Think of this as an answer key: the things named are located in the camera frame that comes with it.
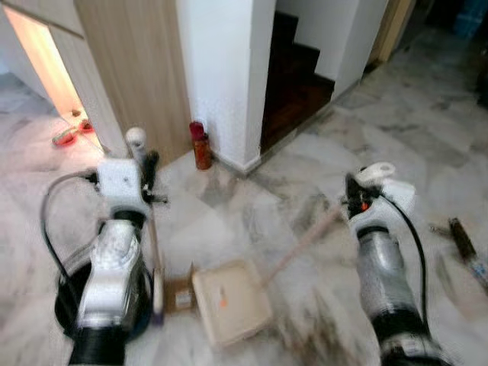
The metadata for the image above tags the wooden handled broom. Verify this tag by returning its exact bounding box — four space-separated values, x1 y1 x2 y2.
126 127 167 327

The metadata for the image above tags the small brown cardboard box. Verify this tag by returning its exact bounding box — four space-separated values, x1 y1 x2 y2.
164 278 196 314

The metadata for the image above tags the beige dustpan with wooden handle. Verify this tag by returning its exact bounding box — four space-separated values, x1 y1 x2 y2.
191 206 348 350

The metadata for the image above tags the red pet bowl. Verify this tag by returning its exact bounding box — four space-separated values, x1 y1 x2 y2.
52 130 78 148

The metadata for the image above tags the light wood cabinet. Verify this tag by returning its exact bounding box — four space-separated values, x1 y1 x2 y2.
0 0 192 165

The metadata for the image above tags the dark wooden staircase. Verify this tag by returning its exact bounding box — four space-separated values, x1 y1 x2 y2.
259 11 336 154

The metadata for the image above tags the black plastic bucket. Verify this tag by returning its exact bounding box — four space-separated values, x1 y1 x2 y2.
55 252 153 341

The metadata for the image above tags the blue container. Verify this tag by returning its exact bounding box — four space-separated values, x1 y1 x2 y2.
456 0 488 36

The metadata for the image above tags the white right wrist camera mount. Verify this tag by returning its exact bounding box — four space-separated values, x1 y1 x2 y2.
352 162 417 234

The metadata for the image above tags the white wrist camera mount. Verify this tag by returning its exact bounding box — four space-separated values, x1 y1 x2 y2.
97 158 152 219
352 162 417 234

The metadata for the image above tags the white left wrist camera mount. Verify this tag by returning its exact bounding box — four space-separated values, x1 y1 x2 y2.
97 158 152 219

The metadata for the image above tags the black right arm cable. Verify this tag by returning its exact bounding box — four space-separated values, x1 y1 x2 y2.
377 194 429 325

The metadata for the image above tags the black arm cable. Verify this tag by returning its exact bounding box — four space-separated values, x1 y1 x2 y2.
377 194 429 325
40 172 101 277

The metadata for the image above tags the dark brush with blue handle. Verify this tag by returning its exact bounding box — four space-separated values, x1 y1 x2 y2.
430 217 488 292

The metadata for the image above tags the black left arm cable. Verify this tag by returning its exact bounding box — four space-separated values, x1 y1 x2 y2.
40 172 101 277

